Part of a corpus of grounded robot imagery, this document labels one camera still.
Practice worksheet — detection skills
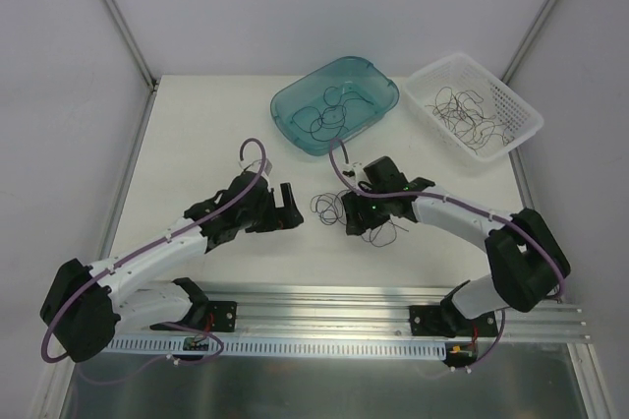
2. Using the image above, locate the thin cable bundle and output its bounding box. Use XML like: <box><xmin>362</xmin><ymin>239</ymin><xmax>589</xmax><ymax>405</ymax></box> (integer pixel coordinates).
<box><xmin>310</xmin><ymin>190</ymin><xmax>412</xmax><ymax>248</ymax></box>

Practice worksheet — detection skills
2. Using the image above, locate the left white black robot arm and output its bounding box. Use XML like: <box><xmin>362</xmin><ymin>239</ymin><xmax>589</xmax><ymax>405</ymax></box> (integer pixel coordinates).
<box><xmin>40</xmin><ymin>171</ymin><xmax>304</xmax><ymax>363</ymax></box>

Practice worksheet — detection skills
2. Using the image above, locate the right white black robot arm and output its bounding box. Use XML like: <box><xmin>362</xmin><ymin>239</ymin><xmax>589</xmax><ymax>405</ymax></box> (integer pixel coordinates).
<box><xmin>337</xmin><ymin>156</ymin><xmax>571</xmax><ymax>338</ymax></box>

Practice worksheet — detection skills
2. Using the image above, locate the teal transparent plastic tub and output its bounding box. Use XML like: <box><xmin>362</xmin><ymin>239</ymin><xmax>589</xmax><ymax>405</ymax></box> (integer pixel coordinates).
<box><xmin>269</xmin><ymin>56</ymin><xmax>400</xmax><ymax>156</ymax></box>

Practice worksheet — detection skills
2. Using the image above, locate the white perforated plastic basket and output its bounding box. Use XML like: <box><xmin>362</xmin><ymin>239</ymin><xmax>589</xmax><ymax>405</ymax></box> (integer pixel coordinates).
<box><xmin>402</xmin><ymin>52</ymin><xmax>544</xmax><ymax>174</ymax></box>

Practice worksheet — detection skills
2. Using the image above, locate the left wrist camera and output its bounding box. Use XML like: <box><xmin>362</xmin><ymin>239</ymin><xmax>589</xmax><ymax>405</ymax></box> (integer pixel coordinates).
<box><xmin>260</xmin><ymin>159</ymin><xmax>272</xmax><ymax>180</ymax></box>

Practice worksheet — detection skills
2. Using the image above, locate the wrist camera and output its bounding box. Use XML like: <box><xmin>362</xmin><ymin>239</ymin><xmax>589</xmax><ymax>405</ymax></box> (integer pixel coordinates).
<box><xmin>341</xmin><ymin>161</ymin><xmax>366</xmax><ymax>181</ymax></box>
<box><xmin>260</xmin><ymin>159</ymin><xmax>272</xmax><ymax>180</ymax></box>

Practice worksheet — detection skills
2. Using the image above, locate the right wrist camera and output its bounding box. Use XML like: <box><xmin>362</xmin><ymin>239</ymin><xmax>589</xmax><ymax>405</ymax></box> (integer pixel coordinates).
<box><xmin>341</xmin><ymin>161</ymin><xmax>366</xmax><ymax>181</ymax></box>

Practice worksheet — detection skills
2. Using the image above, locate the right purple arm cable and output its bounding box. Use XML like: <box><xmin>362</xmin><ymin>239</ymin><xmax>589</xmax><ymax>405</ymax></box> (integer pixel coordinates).
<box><xmin>327</xmin><ymin>138</ymin><xmax>572</xmax><ymax>300</ymax></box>

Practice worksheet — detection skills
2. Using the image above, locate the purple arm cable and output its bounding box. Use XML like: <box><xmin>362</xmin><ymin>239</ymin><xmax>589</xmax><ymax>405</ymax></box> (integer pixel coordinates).
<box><xmin>40</xmin><ymin>138</ymin><xmax>267</xmax><ymax>365</ymax></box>
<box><xmin>327</xmin><ymin>138</ymin><xmax>572</xmax><ymax>300</ymax></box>

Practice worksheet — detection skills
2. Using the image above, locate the pile of cables in tub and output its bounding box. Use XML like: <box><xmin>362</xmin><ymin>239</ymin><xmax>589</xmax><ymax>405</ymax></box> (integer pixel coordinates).
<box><xmin>290</xmin><ymin>86</ymin><xmax>377</xmax><ymax>143</ymax></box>

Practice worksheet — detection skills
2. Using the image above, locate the aluminium mounting rail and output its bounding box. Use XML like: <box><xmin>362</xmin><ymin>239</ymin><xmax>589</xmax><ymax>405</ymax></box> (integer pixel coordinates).
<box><xmin>127</xmin><ymin>281</ymin><xmax>589</xmax><ymax>341</ymax></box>

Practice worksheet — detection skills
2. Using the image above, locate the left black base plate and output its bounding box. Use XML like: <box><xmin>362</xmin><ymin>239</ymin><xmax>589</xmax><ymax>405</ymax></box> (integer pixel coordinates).
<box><xmin>175</xmin><ymin>301</ymin><xmax>238</xmax><ymax>332</ymax></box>

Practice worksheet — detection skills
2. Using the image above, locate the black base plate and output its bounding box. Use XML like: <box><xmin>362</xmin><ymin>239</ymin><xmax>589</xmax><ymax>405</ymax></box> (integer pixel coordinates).
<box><xmin>175</xmin><ymin>301</ymin><xmax>238</xmax><ymax>332</ymax></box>
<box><xmin>409</xmin><ymin>305</ymin><xmax>498</xmax><ymax>338</ymax></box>

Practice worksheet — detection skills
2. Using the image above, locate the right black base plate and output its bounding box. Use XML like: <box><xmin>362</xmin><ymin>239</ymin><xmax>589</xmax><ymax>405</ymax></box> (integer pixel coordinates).
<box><xmin>409</xmin><ymin>305</ymin><xmax>498</xmax><ymax>338</ymax></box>

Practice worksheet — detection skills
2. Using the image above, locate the pile of cables in basket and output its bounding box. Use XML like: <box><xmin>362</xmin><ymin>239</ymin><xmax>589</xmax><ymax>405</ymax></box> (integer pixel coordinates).
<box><xmin>424</xmin><ymin>87</ymin><xmax>517</xmax><ymax>152</ymax></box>

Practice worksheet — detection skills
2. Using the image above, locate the white slotted cable duct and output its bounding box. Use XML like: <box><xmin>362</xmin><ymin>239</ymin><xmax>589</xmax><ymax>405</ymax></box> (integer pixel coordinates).
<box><xmin>104</xmin><ymin>334</ymin><xmax>446</xmax><ymax>361</ymax></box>

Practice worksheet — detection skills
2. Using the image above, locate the left aluminium frame post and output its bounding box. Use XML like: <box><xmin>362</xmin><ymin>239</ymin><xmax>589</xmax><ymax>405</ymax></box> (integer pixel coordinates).
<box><xmin>99</xmin><ymin>0</ymin><xmax>157</xmax><ymax>90</ymax></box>

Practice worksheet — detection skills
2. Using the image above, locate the aluminium frame post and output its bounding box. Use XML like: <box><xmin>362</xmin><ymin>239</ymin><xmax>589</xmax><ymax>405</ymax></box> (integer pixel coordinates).
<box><xmin>99</xmin><ymin>0</ymin><xmax>157</xmax><ymax>90</ymax></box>
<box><xmin>501</xmin><ymin>0</ymin><xmax>560</xmax><ymax>85</ymax></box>

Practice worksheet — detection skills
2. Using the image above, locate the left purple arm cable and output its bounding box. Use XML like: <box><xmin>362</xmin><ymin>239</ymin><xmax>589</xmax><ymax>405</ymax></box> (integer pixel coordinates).
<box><xmin>40</xmin><ymin>138</ymin><xmax>267</xmax><ymax>365</ymax></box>

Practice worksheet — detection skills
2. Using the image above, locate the right aluminium frame post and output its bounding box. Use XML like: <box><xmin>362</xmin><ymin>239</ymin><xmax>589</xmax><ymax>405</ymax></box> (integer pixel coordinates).
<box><xmin>501</xmin><ymin>0</ymin><xmax>560</xmax><ymax>85</ymax></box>

